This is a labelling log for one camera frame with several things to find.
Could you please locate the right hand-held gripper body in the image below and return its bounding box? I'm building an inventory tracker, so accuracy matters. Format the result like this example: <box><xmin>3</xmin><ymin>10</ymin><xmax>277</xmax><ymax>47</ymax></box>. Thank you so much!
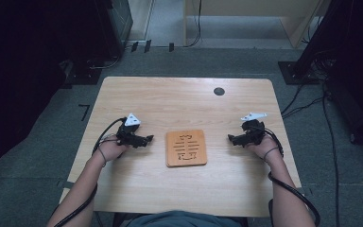
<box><xmin>240</xmin><ymin>112</ymin><xmax>268</xmax><ymax>146</ymax></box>

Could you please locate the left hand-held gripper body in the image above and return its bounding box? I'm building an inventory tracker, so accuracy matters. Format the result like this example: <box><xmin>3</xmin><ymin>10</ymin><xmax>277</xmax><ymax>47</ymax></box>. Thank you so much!
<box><xmin>116</xmin><ymin>113</ymin><xmax>145</xmax><ymax>148</ymax></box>

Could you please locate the carved wooden square coaster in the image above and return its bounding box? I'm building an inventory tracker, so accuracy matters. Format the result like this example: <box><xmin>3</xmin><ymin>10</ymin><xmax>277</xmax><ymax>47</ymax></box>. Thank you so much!
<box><xmin>165</xmin><ymin>129</ymin><xmax>208</xmax><ymax>168</ymax></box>

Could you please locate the person's right hand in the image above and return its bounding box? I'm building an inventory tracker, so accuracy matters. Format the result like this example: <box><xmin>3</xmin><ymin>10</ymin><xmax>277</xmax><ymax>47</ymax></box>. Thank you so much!
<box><xmin>248</xmin><ymin>133</ymin><xmax>281</xmax><ymax>163</ymax></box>

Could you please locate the person's left hand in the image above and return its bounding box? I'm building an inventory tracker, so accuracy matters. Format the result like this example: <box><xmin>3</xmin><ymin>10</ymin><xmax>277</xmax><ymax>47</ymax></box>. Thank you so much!
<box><xmin>97</xmin><ymin>137</ymin><xmax>130</xmax><ymax>164</ymax></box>

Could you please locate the thin dark right wrist band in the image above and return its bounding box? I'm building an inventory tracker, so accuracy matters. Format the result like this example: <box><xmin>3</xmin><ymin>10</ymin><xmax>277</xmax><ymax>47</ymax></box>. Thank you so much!
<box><xmin>262</xmin><ymin>146</ymin><xmax>281</xmax><ymax>161</ymax></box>

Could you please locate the thin dark wrist band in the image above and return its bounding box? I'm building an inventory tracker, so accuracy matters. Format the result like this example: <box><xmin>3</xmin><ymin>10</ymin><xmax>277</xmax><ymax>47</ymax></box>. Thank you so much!
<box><xmin>96</xmin><ymin>146</ymin><xmax>108</xmax><ymax>168</ymax></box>
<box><xmin>262</xmin><ymin>146</ymin><xmax>281</xmax><ymax>161</ymax></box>

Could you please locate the thin dark left wrist band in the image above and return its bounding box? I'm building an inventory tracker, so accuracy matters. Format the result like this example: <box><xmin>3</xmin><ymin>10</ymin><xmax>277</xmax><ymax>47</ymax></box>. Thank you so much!
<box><xmin>96</xmin><ymin>146</ymin><xmax>108</xmax><ymax>168</ymax></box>

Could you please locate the light wooden table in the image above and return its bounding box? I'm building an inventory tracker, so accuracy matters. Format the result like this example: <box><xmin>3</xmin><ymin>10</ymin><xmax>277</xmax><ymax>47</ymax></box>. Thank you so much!
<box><xmin>59</xmin><ymin>76</ymin><xmax>303</xmax><ymax>218</ymax></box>

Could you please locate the grey floor tape patch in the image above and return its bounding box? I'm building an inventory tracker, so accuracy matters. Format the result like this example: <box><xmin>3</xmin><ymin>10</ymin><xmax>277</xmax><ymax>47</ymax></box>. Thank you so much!
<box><xmin>56</xmin><ymin>179</ymin><xmax>78</xmax><ymax>191</ymax></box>

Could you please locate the person's grey-blue shirt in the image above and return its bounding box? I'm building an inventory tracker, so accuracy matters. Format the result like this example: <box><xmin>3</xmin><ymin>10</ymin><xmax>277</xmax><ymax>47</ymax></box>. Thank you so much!
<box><xmin>127</xmin><ymin>210</ymin><xmax>244</xmax><ymax>227</ymax></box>

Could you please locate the black box on floor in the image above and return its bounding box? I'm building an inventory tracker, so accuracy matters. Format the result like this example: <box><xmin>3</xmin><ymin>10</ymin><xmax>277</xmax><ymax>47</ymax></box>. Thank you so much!
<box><xmin>326</xmin><ymin>79</ymin><xmax>363</xmax><ymax>131</ymax></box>

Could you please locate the dark cabinet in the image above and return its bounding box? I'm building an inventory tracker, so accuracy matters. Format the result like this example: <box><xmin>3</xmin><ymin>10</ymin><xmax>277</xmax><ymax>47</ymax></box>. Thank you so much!
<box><xmin>93</xmin><ymin>0</ymin><xmax>134</xmax><ymax>61</ymax></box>

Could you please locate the light wooden desk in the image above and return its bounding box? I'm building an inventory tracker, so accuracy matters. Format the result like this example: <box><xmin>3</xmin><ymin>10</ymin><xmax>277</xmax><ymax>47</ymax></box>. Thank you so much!
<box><xmin>182</xmin><ymin>0</ymin><xmax>333</xmax><ymax>49</ymax></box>

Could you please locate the black slanted stand column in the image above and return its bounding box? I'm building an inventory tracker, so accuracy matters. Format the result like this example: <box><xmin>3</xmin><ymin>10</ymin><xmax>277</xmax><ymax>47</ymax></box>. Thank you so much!
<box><xmin>294</xmin><ymin>0</ymin><xmax>355</xmax><ymax>77</ymax></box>

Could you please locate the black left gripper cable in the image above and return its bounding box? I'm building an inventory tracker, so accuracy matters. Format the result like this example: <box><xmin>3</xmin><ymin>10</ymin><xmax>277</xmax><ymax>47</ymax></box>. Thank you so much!
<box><xmin>54</xmin><ymin>116</ymin><xmax>128</xmax><ymax>227</ymax></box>

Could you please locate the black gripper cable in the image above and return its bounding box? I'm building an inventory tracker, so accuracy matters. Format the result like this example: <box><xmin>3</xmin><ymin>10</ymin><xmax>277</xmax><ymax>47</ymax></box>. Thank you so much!
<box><xmin>263</xmin><ymin>127</ymin><xmax>321</xmax><ymax>227</ymax></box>
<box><xmin>54</xmin><ymin>116</ymin><xmax>128</xmax><ymax>227</ymax></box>

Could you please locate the black floor cable pair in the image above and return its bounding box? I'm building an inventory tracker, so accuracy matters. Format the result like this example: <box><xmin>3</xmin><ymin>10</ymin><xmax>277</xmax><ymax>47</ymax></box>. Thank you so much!
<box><xmin>281</xmin><ymin>79</ymin><xmax>326</xmax><ymax>120</ymax></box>

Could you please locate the black stand base plate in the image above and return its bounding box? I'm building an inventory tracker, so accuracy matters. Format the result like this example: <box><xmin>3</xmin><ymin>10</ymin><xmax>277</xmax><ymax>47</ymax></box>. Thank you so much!
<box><xmin>278</xmin><ymin>61</ymin><xmax>321</xmax><ymax>86</ymax></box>

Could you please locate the dark stand base plate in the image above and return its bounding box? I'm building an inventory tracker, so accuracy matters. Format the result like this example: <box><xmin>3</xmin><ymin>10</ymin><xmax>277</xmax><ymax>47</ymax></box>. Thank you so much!
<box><xmin>60</xmin><ymin>59</ymin><xmax>103</xmax><ymax>90</ymax></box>

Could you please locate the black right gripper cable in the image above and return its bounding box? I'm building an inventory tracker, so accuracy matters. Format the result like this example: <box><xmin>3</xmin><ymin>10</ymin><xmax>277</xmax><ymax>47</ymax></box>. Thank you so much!
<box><xmin>263</xmin><ymin>127</ymin><xmax>321</xmax><ymax>227</ymax></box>

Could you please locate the long black floor cable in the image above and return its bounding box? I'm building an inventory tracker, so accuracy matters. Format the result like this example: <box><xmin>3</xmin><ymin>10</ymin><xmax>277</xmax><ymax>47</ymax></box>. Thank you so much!
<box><xmin>321</xmin><ymin>79</ymin><xmax>342</xmax><ymax>227</ymax></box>

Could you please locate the black hanging cable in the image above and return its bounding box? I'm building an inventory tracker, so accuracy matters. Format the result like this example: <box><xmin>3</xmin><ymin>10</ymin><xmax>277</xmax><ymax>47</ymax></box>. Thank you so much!
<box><xmin>187</xmin><ymin>0</ymin><xmax>203</xmax><ymax>48</ymax></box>

